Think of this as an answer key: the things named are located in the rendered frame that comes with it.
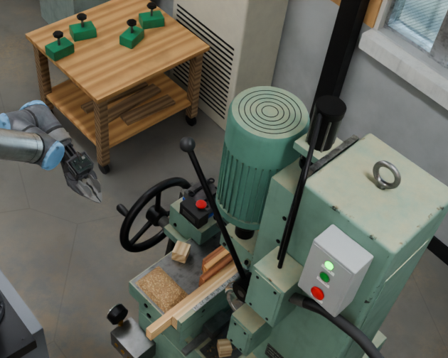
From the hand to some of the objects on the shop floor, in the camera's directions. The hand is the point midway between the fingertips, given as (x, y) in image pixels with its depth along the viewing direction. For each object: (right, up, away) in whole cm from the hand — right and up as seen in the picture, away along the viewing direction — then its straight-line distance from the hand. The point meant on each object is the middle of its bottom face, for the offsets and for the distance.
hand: (97, 199), depth 203 cm
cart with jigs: (-16, +37, +141) cm, 147 cm away
